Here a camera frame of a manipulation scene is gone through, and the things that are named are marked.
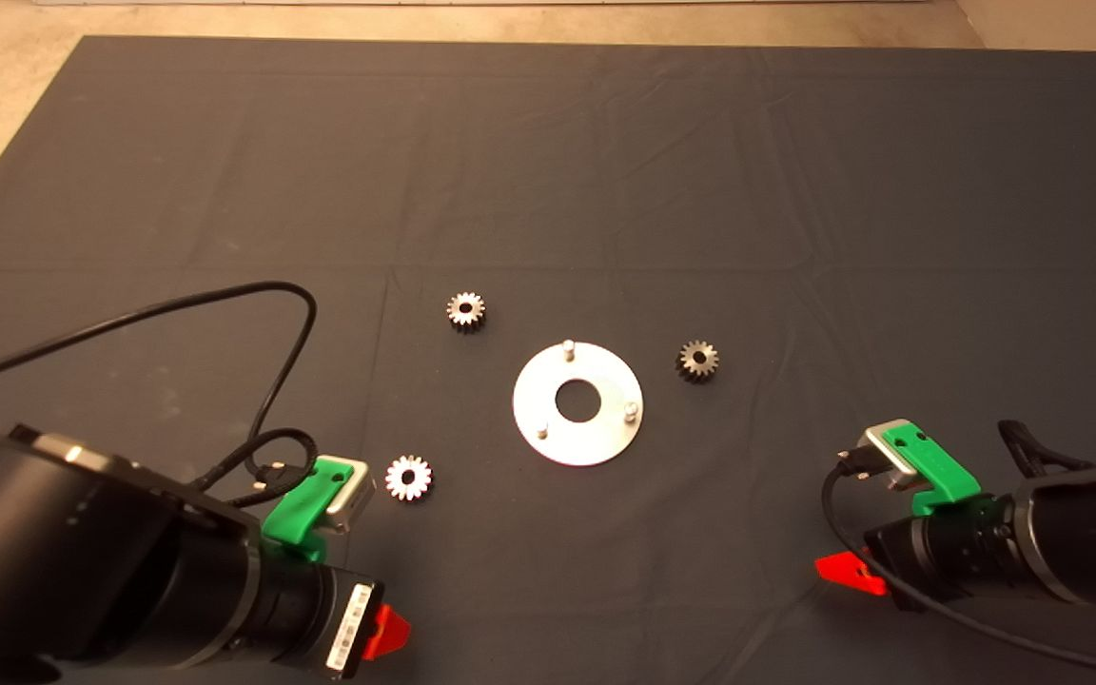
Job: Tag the green right camera mount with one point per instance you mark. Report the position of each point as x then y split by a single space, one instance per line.
938 466

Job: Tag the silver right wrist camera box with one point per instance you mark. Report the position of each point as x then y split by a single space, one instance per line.
881 447

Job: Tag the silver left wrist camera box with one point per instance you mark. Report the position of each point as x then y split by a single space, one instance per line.
355 499

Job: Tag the dark grey table cloth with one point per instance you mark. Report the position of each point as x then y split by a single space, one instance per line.
605 190

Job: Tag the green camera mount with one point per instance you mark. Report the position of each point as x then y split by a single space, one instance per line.
296 504
938 466

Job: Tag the green left camera mount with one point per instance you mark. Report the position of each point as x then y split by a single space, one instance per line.
296 504

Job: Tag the small steel planetary gear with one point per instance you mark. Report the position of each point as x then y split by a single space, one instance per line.
458 304
398 471
690 354

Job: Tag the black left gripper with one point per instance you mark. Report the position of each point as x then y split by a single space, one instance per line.
320 618

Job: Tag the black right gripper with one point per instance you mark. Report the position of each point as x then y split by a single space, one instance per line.
957 552

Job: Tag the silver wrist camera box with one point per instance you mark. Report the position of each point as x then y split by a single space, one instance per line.
881 447
355 499

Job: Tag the round metal carrier plate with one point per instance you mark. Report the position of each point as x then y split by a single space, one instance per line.
543 390

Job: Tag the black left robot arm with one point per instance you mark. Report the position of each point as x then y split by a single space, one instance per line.
53 552

